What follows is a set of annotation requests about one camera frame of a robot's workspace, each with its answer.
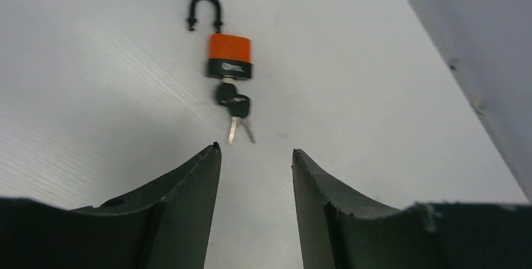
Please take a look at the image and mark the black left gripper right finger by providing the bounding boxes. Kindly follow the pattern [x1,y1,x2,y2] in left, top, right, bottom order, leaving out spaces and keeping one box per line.
[292,149,531,268]

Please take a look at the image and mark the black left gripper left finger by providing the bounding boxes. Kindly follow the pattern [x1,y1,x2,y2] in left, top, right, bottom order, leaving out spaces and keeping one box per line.
[1,143,221,268]

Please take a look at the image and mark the small black-headed keys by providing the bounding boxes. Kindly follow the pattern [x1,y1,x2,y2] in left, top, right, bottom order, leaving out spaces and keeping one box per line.
[215,77,256,145]

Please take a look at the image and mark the orange and black padlock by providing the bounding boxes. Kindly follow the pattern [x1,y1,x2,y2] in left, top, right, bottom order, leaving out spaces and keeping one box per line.
[186,0,253,80]

